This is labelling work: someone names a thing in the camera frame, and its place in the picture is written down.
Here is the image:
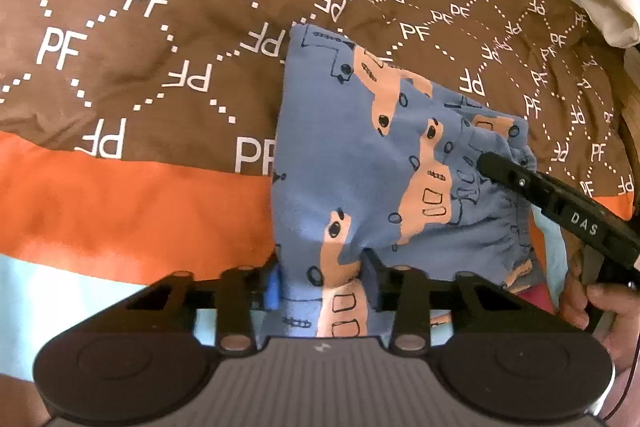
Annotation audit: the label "brown patterned patchwork blanket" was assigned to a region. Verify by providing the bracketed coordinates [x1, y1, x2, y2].
[0, 0, 637, 413]

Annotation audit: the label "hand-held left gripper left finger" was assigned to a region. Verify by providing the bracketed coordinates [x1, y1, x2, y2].
[125, 263, 284, 354]

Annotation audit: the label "person's right hand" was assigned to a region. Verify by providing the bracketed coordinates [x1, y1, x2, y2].
[559, 243, 640, 359]

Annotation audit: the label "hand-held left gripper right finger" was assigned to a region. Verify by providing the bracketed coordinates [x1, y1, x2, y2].
[362, 249, 507, 354]

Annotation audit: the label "blue printed pants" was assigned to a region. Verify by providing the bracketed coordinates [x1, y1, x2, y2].
[269, 24, 550, 339]

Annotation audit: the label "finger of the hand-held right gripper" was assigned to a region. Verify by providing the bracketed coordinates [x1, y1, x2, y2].
[476, 151, 542, 206]

